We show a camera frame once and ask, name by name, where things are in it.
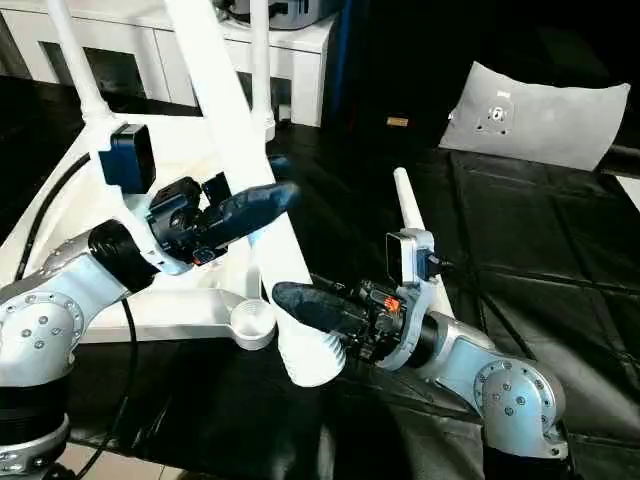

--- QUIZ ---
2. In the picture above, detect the grey padded backrest cushion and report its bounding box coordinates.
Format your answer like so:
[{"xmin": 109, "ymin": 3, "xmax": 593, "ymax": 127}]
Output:
[{"xmin": 438, "ymin": 60, "xmax": 632, "ymax": 173}]

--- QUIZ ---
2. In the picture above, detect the black furniture with gold label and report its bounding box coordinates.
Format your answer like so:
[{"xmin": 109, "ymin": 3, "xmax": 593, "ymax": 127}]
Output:
[{"xmin": 324, "ymin": 0, "xmax": 640, "ymax": 156}]

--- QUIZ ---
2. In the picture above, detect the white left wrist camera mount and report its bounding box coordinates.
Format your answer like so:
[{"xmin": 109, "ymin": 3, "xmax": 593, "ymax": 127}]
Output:
[{"xmin": 97, "ymin": 122, "xmax": 197, "ymax": 277}]

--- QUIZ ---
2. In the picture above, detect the white plastic table leg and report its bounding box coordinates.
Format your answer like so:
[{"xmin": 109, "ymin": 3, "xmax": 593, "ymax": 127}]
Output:
[
  {"xmin": 392, "ymin": 167, "xmax": 457, "ymax": 322},
  {"xmin": 248, "ymin": 0, "xmax": 276, "ymax": 132},
  {"xmin": 167, "ymin": 0, "xmax": 350, "ymax": 390},
  {"xmin": 47, "ymin": 0, "xmax": 120, "ymax": 127}
]

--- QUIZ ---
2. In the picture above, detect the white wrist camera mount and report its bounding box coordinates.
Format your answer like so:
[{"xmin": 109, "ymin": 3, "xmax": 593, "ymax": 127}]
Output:
[
  {"xmin": 375, "ymin": 227, "xmax": 457, "ymax": 372},
  {"xmin": 97, "ymin": 122, "xmax": 197, "ymax": 277}
]

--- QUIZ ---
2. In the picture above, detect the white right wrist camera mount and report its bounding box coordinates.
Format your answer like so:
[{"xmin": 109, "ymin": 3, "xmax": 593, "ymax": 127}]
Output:
[{"xmin": 375, "ymin": 227, "xmax": 457, "ymax": 372}]

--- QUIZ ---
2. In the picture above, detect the white glass-door cabinet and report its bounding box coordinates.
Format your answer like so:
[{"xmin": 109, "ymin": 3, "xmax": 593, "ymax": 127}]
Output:
[{"xmin": 0, "ymin": 0, "xmax": 342, "ymax": 127}]

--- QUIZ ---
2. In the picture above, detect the white flat board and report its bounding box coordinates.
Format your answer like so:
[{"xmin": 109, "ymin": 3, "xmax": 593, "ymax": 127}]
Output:
[{"xmin": 617, "ymin": 174, "xmax": 640, "ymax": 212}]

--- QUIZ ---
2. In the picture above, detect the white plastic table top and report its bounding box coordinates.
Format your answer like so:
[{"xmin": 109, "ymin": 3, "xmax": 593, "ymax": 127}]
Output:
[{"xmin": 0, "ymin": 107, "xmax": 282, "ymax": 352}]

